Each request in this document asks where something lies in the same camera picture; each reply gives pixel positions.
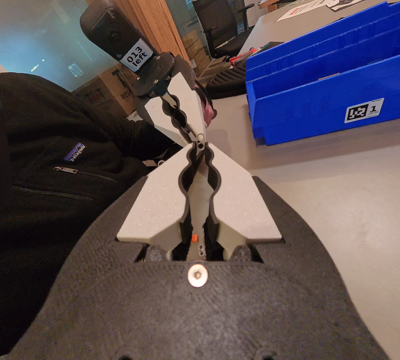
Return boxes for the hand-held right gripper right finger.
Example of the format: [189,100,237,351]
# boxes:
[203,142,283,262]

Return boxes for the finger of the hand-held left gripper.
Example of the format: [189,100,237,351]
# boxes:
[144,97,194,148]
[162,72,207,141]

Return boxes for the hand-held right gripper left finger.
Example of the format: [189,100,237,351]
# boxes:
[117,143,196,262]

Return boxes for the blue parts bin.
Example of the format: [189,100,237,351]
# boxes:
[245,0,400,147]

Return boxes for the person's left forearm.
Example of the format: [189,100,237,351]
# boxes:
[120,114,188,160]

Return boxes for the person's left hand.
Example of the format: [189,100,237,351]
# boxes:
[202,97,218,126]

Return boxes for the black dimpled foam pad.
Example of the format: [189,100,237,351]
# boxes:
[205,60,247,98]

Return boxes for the stacked cardboard boxes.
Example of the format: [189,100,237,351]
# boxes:
[181,30,211,76]

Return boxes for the cardboard box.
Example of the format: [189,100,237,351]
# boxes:
[73,82,121,118]
[98,64,141,117]

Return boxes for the red black hand tool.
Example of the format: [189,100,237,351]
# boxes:
[230,48,257,68]

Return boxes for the black office chair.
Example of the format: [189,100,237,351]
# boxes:
[191,0,255,59]

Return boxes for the black pouch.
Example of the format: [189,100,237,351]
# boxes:
[250,42,284,54]

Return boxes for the white paper sheet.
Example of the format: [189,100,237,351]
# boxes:
[276,0,343,22]

